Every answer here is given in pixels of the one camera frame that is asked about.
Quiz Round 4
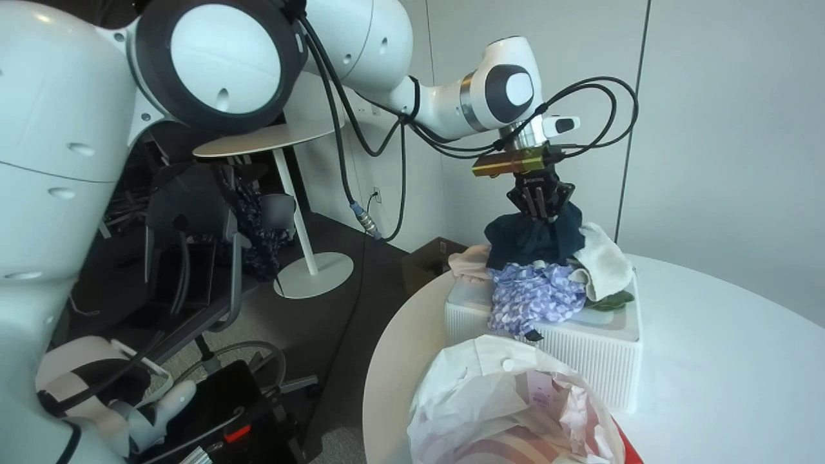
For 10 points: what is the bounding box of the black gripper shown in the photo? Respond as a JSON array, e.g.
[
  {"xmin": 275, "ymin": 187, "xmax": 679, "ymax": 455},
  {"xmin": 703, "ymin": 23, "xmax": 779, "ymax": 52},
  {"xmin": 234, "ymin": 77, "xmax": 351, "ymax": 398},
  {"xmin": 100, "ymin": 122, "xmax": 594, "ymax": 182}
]
[{"xmin": 506, "ymin": 166, "xmax": 577, "ymax": 227}]

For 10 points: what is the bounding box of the dark navy clothing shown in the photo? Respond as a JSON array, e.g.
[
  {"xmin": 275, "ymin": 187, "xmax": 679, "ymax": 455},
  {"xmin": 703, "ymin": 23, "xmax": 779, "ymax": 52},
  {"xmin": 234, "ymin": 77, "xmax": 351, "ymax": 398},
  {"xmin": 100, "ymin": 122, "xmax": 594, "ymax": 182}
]
[{"xmin": 482, "ymin": 197, "xmax": 591, "ymax": 271}]

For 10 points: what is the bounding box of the purple checkered cloth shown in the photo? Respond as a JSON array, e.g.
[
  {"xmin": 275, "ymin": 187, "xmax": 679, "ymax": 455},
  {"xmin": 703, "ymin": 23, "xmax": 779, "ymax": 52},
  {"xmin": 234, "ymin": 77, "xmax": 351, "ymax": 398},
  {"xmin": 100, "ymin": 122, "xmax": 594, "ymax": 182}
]
[{"xmin": 485, "ymin": 260, "xmax": 594, "ymax": 339}]

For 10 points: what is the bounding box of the white terry towel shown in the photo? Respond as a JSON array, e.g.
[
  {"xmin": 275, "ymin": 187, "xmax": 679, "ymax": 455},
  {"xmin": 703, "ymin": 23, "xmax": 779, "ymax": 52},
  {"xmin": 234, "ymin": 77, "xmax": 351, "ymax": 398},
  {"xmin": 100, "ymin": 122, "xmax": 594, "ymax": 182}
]
[{"xmin": 574, "ymin": 218, "xmax": 639, "ymax": 304}]

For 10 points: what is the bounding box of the white red-striped plastic bag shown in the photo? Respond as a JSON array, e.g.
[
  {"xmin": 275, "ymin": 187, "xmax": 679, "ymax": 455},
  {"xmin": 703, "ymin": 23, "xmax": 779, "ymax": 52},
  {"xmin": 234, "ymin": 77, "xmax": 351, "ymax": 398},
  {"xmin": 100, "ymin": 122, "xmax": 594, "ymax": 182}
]
[{"xmin": 406, "ymin": 333, "xmax": 644, "ymax": 464}]

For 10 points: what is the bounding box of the white plastic box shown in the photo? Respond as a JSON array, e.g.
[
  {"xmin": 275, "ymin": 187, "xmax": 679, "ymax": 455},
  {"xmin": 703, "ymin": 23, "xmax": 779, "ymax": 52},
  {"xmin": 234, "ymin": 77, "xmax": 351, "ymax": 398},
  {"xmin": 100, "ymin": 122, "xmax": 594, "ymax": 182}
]
[{"xmin": 442, "ymin": 271, "xmax": 648, "ymax": 419}]

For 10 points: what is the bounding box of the white round side table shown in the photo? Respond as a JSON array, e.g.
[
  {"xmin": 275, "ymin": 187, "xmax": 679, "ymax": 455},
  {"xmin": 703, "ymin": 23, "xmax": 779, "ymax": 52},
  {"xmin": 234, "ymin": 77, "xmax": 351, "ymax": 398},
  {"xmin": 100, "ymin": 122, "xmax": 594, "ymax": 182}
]
[{"xmin": 192, "ymin": 116, "xmax": 358, "ymax": 300}]

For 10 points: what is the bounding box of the dark floral hanging cloth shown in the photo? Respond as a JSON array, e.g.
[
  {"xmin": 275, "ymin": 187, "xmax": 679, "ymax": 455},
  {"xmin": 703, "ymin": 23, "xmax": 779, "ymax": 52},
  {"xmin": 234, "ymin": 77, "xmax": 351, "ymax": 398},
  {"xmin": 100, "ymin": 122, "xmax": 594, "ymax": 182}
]
[{"xmin": 225, "ymin": 165, "xmax": 302, "ymax": 278}]

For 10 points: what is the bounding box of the black electronics box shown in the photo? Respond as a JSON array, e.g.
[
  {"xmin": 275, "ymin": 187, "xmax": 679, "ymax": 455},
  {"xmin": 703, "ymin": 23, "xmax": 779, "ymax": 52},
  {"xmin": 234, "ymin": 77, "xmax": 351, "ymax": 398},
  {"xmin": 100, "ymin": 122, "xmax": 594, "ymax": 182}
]
[{"xmin": 143, "ymin": 358, "xmax": 296, "ymax": 464}]

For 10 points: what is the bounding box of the brass-coloured wrist camera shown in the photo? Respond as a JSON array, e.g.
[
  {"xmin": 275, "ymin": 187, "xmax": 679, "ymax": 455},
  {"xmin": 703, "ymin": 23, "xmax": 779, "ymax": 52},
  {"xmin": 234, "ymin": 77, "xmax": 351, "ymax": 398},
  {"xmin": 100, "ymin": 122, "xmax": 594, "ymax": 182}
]
[{"xmin": 470, "ymin": 143, "xmax": 567, "ymax": 180}]

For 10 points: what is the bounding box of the black chair frame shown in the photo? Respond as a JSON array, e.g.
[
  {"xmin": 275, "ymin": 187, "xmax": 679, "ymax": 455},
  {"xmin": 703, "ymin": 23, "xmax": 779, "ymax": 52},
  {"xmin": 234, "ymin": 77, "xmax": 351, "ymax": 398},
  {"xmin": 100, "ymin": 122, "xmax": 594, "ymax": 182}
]
[{"xmin": 85, "ymin": 160, "xmax": 252, "ymax": 351}]

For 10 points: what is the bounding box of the white headset with black straps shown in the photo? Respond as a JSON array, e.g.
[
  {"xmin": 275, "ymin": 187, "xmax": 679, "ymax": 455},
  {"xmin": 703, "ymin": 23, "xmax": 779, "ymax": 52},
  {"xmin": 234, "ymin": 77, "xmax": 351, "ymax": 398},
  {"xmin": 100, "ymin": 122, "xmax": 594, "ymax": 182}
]
[{"xmin": 33, "ymin": 333, "xmax": 201, "ymax": 442}]

